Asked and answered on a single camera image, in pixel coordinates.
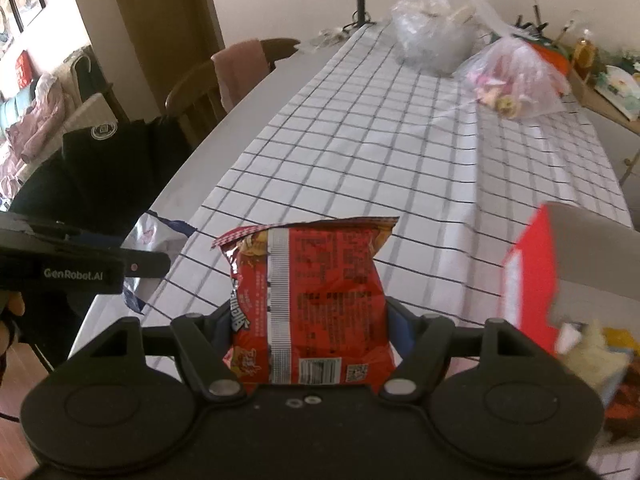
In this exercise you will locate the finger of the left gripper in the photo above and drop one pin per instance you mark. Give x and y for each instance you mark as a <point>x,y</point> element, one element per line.
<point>140,264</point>

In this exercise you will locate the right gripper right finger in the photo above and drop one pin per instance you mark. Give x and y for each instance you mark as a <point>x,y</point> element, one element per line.
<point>423,343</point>

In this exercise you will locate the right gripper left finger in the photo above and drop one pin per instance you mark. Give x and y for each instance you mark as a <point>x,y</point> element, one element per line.
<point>203,341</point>

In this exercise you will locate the red chips bag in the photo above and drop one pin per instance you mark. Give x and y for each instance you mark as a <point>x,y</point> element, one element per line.
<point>307,305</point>

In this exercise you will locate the cream wrapper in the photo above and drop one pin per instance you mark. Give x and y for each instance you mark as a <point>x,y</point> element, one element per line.
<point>584,352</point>

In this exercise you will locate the light blue snack packet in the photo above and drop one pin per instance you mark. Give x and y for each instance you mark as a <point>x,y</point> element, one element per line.
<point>610,387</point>

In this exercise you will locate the yellow snack pouch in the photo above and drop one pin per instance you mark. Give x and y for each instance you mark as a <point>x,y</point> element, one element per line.
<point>621,339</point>

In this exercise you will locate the dark red Oreo packet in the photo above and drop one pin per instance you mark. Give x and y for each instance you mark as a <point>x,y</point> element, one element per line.
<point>622,415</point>

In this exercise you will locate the small clear bag with snacks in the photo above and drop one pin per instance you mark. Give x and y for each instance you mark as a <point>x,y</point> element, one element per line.
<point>513,79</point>

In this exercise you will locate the person left hand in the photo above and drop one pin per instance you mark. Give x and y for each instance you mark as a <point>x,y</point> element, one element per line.
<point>12,307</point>

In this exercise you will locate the blue white snack packet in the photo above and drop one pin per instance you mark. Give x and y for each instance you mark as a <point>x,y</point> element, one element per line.
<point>153,245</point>

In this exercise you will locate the black jacket with badge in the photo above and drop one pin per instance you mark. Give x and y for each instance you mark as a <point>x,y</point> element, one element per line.
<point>104,177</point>

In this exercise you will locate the pink clothes pile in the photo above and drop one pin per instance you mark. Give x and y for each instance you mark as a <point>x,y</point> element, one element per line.
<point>26,139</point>

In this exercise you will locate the red cardboard box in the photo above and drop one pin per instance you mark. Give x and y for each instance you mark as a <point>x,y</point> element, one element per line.
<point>571,265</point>

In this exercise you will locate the left wooden chair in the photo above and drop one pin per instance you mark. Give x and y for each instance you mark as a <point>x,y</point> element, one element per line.
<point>195,101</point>

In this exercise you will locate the white checkered tablecloth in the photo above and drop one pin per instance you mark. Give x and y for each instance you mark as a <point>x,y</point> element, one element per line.
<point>369,137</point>

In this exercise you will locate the pink cloth on chair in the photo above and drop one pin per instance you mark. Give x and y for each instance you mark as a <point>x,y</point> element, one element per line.
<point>239,69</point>

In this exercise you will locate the wooden door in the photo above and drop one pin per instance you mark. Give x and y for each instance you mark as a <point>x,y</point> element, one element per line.
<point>169,37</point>

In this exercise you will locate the white drawer cabinet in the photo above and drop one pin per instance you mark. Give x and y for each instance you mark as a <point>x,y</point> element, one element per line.
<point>618,135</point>

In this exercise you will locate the white power strip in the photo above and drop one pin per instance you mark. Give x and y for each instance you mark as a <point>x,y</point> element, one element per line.
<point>326,38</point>

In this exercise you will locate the orange green box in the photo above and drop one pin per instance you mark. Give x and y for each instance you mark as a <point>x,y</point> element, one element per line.
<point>555,56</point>

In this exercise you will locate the large clear plastic bag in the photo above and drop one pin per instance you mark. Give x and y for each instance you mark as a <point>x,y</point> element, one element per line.
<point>437,36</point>

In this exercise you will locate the tissue box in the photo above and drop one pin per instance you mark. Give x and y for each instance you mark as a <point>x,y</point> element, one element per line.
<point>620,89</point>

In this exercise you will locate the amber liquid bottle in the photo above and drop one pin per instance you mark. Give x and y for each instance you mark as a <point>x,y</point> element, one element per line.
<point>584,54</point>

